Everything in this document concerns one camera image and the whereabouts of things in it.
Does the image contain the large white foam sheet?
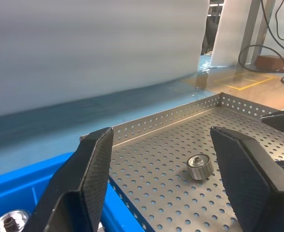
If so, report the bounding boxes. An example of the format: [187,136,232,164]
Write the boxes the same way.
[0,0,210,119]

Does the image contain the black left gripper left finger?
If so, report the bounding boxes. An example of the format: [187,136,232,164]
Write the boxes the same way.
[27,127,115,232]

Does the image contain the perforated metal tray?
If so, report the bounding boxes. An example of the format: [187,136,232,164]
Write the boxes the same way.
[80,92,284,232]

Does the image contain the grey metal stand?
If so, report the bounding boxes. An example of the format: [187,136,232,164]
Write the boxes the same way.
[242,0,276,65]

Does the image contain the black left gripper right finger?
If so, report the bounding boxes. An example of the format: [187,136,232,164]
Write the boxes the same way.
[209,126,284,232]

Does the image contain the small silver knurled knob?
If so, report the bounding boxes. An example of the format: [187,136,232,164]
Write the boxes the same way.
[186,153,212,181]

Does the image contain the black looped cable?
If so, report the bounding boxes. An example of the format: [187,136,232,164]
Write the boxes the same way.
[238,0,284,73]

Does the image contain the brown block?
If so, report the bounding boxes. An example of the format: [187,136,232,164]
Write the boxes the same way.
[254,55,284,73]

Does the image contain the narrow white foam sheet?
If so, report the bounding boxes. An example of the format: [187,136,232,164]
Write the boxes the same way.
[209,0,254,69]

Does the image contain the blue plastic bin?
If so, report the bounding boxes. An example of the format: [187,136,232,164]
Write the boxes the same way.
[0,150,148,232]

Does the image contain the silver nut in bin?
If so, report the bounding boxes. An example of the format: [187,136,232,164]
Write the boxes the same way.
[0,209,31,232]

